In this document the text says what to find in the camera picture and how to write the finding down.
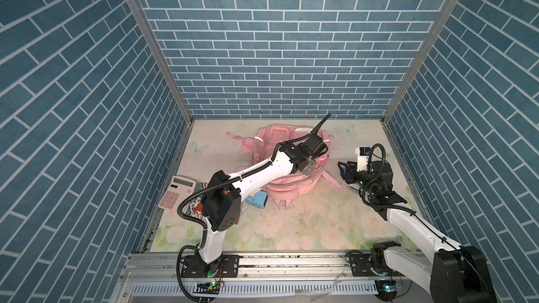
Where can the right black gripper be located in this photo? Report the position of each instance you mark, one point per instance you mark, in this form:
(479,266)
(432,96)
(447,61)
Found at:
(351,171)

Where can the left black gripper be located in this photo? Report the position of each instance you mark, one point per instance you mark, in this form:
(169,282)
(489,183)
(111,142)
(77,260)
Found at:
(311,164)

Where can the pink student backpack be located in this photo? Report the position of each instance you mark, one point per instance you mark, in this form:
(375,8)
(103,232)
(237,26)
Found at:
(271,169)

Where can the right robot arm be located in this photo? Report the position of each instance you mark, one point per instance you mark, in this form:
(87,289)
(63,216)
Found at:
(448,270)

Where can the clear plastic packet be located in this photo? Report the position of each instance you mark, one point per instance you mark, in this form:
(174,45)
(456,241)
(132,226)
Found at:
(353,187)

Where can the blue pencil sharpener with crank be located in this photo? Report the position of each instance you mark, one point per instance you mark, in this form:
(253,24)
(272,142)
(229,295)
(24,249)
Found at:
(258,200)

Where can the white pink calculator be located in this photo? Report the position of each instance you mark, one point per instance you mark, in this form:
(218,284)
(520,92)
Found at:
(177,191)

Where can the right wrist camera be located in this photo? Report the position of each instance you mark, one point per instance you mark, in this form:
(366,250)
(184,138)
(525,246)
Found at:
(362,154)

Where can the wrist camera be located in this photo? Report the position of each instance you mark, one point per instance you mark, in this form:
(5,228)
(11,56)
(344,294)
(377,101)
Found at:
(362,154)
(315,146)

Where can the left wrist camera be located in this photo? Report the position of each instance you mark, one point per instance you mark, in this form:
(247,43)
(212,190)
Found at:
(315,146)

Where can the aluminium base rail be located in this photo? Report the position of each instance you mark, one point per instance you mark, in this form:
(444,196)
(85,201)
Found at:
(320,276)

